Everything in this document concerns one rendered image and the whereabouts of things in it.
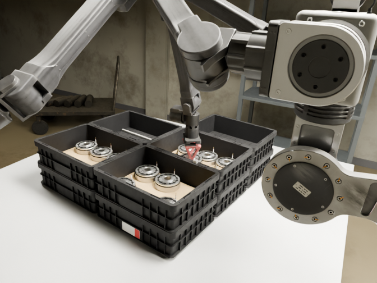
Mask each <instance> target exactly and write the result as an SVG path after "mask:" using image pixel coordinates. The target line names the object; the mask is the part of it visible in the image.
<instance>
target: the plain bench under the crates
mask: <svg viewBox="0 0 377 283"><path fill-rule="evenodd" d="M39 159H40V158H39V154H38V153H37V154H35V155H33V156H30V157H28V158H25V159H23V160H21V161H18V162H16V163H14V164H11V165H9V166H7V167H4V168H2V169H0V283H341V277H342V267H343V258H344V248H345V242H346V232H347V223H348V215H340V216H337V217H335V218H334V219H332V220H330V221H328V222H325V223H321V224H317V225H304V224H300V223H296V222H293V221H290V220H288V219H286V218H284V217H282V216H281V215H280V214H278V213H277V212H276V211H275V210H274V209H273V208H272V207H271V206H270V205H269V203H268V202H267V200H266V199H265V196H264V194H263V190H262V187H261V177H262V176H261V177H260V178H259V179H258V180H257V181H256V182H255V183H253V184H252V185H251V186H250V187H249V188H246V191H245V192H244V193H243V194H242V195H241V196H240V197H239V198H237V199H236V200H235V201H234V202H233V203H232V204H231V205H230V206H229V207H228V208H227V209H226V210H225V211H224V212H223V213H222V214H220V215H219V216H218V217H214V221H213V222H212V223H211V224H210V225H209V226H208V227H207V228H206V229H204V230H203V231H202V232H201V233H200V234H199V235H198V236H197V237H196V238H194V240H193V241H192V242H191V243H190V244H188V245H187V246H186V247H185V248H184V249H183V250H182V251H181V252H179V253H178V254H177V255H176V256H175V257H174V258H168V257H166V256H164V255H162V254H161V253H159V252H157V251H156V250H154V249H152V248H151V247H149V246H147V245H145V244H144V243H142V242H140V241H139V240H137V239H135V238H133V237H132V236H130V235H129V234H127V233H125V232H123V231H122V230H120V229H118V228H116V227H115V226H113V225H111V224H110V223H108V222H107V221H105V220H103V219H101V218H100V217H98V216H97V213H91V212H89V211H87V210H86V209H84V208H83V207H81V206H79V205H77V204H76V203H74V202H72V201H70V200H69V199H67V198H65V197H64V196H62V195H60V194H58V193H57V192H55V191H54V190H52V189H50V188H49V187H47V186H45V185H43V184H42V183H41V181H42V180H43V178H42V175H41V174H40V173H41V172H42V170H41V169H40V168H39V167H38V160H39Z"/></svg>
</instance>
